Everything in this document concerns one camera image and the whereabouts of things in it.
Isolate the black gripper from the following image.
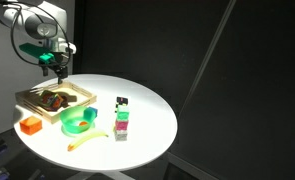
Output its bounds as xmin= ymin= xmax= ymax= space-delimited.
xmin=51 ymin=61 xmax=70 ymax=85

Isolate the soft multicoloured printed cube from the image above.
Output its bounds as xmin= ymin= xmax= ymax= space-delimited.
xmin=38 ymin=90 xmax=66 ymax=111

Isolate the wooden slatted tray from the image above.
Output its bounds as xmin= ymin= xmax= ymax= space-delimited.
xmin=14 ymin=80 xmax=98 ymax=125

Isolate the small blue block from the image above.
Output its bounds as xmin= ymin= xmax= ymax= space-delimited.
xmin=86 ymin=106 xmax=99 ymax=118

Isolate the orange rectangular block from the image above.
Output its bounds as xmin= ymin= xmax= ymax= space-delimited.
xmin=19 ymin=115 xmax=43 ymax=136

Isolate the green cup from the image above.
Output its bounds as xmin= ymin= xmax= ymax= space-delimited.
xmin=59 ymin=105 xmax=97 ymax=138

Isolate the black patterned cube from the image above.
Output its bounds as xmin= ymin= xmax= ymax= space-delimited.
xmin=115 ymin=96 xmax=129 ymax=108

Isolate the yellow toy banana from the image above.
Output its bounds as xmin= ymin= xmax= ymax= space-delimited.
xmin=67 ymin=129 xmax=110 ymax=152

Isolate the green cube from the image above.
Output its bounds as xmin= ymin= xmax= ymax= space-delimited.
xmin=116 ymin=104 xmax=130 ymax=122

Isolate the pink cube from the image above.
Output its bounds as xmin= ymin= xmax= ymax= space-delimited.
xmin=114 ymin=119 xmax=130 ymax=132

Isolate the white grey cube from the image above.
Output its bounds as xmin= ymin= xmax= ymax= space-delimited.
xmin=113 ymin=128 xmax=129 ymax=142

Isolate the white table base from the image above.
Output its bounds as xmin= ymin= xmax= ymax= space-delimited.
xmin=66 ymin=169 xmax=135 ymax=180

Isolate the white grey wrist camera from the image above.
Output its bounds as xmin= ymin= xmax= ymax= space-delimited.
xmin=65 ymin=42 xmax=78 ymax=55

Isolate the green camera mount plate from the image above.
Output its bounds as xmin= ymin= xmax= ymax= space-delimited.
xmin=19 ymin=42 xmax=60 ymax=65

